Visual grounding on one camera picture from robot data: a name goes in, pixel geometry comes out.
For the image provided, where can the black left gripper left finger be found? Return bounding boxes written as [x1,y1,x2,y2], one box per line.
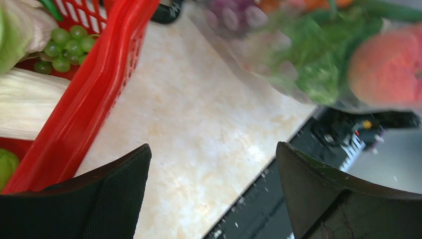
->
[0,144,152,239]

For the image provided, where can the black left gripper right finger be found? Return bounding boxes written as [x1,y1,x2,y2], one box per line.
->
[276,142,422,239]

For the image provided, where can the peach fruit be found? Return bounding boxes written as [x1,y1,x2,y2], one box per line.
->
[347,23,422,108]

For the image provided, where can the clear zip top bag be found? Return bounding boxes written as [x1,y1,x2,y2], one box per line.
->
[193,0,422,114]

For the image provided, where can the green lettuce head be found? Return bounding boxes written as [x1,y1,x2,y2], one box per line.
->
[265,6,383,105]

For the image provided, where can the pink purple onion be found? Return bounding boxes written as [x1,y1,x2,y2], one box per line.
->
[204,0,269,33]

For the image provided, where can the orange mini pumpkin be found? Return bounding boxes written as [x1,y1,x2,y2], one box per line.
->
[255,0,330,13]

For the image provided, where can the green chili pepper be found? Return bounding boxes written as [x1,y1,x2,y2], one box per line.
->
[352,0,422,23]

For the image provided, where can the red plastic basket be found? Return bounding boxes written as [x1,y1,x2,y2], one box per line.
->
[0,0,159,194]

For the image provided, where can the small green cabbage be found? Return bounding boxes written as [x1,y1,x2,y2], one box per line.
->
[0,148,20,192]

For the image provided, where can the pale napa cabbage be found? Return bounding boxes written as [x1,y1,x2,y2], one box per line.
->
[0,68,70,140]

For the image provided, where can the green grape bunch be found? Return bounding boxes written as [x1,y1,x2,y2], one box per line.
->
[33,25,99,75]

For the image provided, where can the white cauliflower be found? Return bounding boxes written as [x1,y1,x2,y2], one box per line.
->
[0,0,58,74]

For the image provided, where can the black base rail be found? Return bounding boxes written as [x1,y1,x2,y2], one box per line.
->
[205,108,422,239]

